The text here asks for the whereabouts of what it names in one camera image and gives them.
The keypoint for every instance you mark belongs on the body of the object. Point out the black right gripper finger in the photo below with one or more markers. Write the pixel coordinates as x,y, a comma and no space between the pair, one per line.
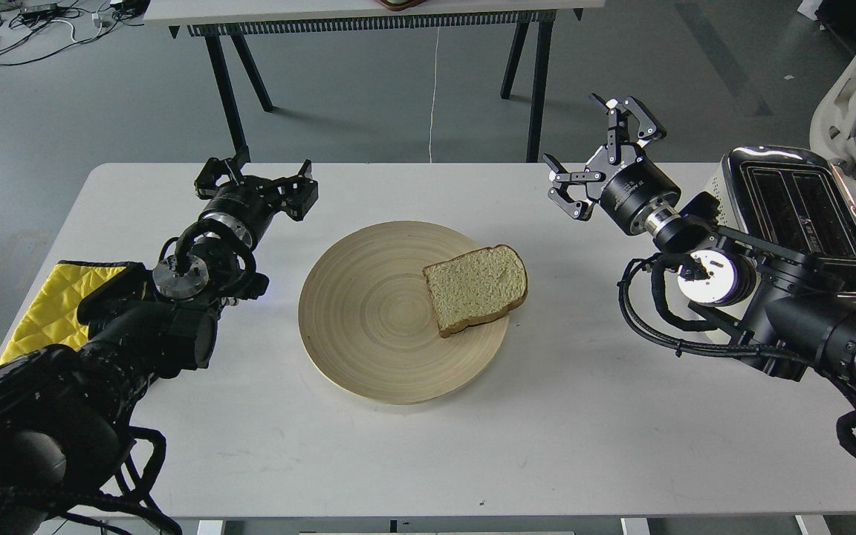
630,127
561,182

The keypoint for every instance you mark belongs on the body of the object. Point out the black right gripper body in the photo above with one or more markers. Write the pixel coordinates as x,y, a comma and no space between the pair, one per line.
629,190

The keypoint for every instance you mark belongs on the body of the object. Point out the background table with black legs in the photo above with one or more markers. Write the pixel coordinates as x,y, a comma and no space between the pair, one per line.
213,20

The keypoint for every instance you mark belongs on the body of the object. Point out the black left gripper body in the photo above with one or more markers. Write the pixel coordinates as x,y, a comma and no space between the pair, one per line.
253,203

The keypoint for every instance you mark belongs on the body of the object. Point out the yellow quilted cloth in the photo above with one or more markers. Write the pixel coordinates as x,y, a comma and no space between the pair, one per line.
52,315

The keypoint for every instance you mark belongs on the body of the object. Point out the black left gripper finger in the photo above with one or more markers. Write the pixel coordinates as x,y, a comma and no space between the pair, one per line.
296,195
219,173

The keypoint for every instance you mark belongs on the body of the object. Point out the cream and chrome toaster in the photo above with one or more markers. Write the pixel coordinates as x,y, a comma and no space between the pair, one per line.
793,198

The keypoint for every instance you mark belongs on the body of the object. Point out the round wooden plate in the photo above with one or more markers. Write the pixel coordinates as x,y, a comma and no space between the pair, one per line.
366,319

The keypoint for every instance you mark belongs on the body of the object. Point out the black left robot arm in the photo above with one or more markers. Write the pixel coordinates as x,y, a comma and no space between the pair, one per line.
66,440

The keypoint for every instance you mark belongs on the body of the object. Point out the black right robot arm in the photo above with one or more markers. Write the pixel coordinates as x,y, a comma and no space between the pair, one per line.
760,267

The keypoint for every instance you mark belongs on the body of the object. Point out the slice of white bread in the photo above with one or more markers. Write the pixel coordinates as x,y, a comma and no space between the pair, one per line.
476,288

